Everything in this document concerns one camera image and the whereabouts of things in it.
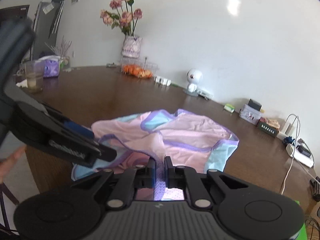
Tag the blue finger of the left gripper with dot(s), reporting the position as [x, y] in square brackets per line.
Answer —
[48, 132]
[77, 128]

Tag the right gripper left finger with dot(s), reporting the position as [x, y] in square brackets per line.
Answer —
[132, 179]

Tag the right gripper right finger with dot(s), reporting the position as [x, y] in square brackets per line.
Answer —
[187, 179]

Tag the pink blue mesh vest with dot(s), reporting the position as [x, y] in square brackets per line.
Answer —
[187, 138]

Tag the person's left hand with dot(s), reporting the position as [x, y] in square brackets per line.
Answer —
[10, 162]

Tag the white crumpled tissue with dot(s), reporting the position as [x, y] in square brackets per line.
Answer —
[22, 84]

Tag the clear plastic drink cup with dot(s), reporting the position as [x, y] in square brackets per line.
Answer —
[34, 74]

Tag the purple tissue pack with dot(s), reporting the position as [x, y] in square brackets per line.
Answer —
[51, 66]

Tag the green white small box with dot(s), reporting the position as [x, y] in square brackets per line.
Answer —
[228, 107]

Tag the white flat remote device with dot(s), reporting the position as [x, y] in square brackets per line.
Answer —
[204, 94]

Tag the clear box of oranges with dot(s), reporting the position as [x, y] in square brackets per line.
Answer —
[137, 68]

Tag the white illustrated tin box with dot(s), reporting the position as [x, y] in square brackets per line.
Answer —
[250, 114]

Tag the white clip gadget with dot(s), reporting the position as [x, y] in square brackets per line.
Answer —
[162, 81]

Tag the dark green labelled box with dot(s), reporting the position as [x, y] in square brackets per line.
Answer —
[263, 126]

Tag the lavender textured vase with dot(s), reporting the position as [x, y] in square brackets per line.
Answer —
[131, 46]

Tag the black power adapter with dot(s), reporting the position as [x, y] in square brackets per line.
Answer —
[254, 104]

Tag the snack packet on box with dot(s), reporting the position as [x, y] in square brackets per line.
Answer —
[272, 123]

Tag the grey refrigerator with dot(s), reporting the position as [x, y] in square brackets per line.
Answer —
[45, 25]

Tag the white power strip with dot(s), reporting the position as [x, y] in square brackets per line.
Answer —
[294, 153]

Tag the dried pink flower bouquet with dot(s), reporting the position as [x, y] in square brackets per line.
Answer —
[122, 16]

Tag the black binder clips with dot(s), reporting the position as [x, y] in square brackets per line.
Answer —
[315, 189]

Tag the green object at edge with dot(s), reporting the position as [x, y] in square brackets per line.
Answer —
[298, 230]

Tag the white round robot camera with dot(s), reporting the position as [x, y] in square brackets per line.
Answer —
[194, 77]

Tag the white wall charger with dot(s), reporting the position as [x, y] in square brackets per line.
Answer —
[288, 129]

